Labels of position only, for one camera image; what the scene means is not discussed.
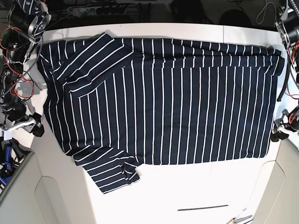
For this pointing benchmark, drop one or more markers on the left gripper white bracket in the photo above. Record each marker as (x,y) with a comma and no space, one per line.
(288,122)

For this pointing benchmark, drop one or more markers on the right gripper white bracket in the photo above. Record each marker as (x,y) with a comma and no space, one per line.
(30,123)

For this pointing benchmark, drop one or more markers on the navy white striped T-shirt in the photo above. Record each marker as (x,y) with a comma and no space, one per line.
(116,103)

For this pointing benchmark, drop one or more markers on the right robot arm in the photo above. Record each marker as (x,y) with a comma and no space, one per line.
(27,21)

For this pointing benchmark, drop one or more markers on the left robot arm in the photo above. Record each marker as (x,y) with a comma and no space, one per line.
(287,24)

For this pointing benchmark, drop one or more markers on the blue black clamps pile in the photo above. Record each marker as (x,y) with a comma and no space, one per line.
(11,156)

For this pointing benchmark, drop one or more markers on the left beige chair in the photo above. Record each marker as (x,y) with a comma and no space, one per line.
(40,194)

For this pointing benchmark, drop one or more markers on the beige chair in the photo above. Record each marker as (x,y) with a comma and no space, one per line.
(275,197)
(40,194)

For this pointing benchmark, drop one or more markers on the right beige chair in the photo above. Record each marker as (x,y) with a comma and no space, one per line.
(275,197)

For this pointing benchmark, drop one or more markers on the black table slot strip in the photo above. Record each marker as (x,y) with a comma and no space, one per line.
(204,208)

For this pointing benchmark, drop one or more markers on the grey tool at bottom edge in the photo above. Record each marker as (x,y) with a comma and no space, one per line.
(242,220)

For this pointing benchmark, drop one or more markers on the white power strip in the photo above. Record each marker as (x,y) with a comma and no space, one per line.
(97,10)

